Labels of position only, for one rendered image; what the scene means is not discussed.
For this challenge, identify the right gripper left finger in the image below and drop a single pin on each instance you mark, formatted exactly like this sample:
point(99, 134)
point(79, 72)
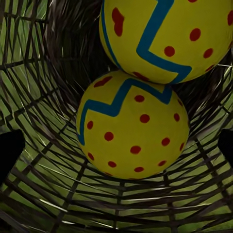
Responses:
point(12, 145)

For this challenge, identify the easter egg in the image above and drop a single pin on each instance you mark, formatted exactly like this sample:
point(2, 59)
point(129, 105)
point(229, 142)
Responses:
point(166, 41)
point(130, 128)

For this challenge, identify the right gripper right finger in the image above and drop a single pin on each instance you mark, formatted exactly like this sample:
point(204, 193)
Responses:
point(225, 144)

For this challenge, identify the wicker basket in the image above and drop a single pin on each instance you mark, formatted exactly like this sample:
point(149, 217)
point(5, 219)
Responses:
point(201, 109)

